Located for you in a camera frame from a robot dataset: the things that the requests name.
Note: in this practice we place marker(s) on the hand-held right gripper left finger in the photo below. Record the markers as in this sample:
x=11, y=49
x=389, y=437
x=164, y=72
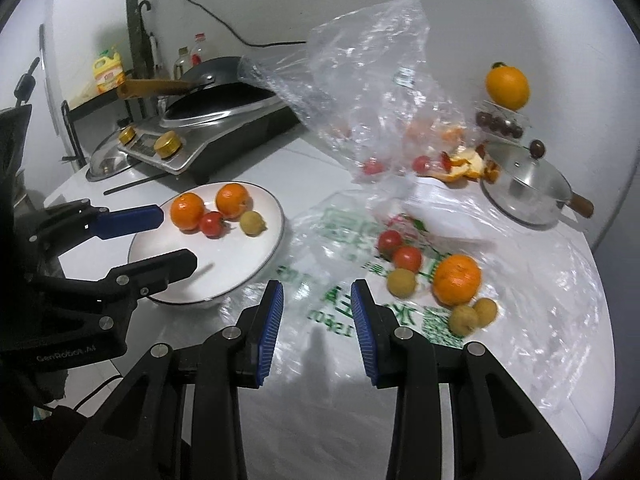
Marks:
x=270, y=330

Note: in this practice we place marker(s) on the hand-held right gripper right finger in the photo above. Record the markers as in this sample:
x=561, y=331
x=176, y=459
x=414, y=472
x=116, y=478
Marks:
x=362, y=330

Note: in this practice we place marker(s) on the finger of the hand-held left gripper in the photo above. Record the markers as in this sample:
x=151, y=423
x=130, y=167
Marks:
x=160, y=270
x=130, y=221

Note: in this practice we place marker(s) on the tangerine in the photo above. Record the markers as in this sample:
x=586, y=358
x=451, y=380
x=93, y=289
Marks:
x=233, y=200
x=456, y=280
x=187, y=211

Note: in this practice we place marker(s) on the white round plate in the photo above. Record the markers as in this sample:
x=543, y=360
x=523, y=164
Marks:
x=220, y=265

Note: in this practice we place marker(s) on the yellow longan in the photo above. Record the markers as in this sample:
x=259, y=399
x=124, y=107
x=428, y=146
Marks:
x=252, y=223
x=401, y=282
x=462, y=319
x=486, y=311

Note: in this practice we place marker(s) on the clear plastic bag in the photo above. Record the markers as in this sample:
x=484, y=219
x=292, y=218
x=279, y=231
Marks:
x=360, y=70
x=340, y=240

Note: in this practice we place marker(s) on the clear box of dark fruits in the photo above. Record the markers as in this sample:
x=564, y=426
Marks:
x=501, y=121

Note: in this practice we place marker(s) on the dark stick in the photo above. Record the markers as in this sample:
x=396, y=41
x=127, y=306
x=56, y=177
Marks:
x=135, y=184

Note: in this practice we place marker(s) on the steel dome lid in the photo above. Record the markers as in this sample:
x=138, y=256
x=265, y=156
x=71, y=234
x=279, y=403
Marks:
x=107, y=160

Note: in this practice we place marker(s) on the black shelf rack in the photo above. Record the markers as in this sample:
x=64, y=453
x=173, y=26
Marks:
x=75, y=125

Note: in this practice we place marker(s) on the silver induction cooker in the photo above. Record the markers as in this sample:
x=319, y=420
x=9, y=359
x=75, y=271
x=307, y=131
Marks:
x=220, y=130

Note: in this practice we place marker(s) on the yellow detergent bottle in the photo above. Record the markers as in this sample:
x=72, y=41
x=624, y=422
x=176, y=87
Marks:
x=109, y=72

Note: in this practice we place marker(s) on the bagged red cherry tomato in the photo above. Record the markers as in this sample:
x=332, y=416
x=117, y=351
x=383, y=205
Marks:
x=421, y=163
x=373, y=166

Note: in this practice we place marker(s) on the glass oil bottle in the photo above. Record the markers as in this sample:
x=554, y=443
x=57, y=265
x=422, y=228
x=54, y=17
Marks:
x=181, y=64

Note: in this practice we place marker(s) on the black umbrella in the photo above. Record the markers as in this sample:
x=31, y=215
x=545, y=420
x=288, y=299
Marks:
x=152, y=45

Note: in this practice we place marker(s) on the red cap bottle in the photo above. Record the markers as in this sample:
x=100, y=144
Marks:
x=198, y=50

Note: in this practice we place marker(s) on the orange peel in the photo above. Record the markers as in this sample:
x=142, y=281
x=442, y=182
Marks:
x=465, y=165

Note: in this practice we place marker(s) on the dark vertical pipe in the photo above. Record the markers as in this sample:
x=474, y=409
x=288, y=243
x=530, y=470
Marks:
x=133, y=15

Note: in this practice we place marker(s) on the steel pot with lid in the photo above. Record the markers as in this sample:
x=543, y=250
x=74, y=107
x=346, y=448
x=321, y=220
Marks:
x=525, y=190

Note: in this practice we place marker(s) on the clear crumpled plastic bag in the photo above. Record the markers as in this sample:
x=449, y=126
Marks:
x=360, y=70

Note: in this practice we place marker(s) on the large orange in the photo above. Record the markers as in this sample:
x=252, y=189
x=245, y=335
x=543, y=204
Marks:
x=508, y=86

